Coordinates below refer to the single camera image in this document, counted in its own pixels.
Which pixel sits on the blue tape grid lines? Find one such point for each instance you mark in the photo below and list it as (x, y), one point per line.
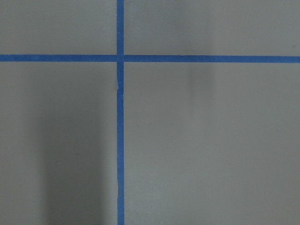
(120, 58)

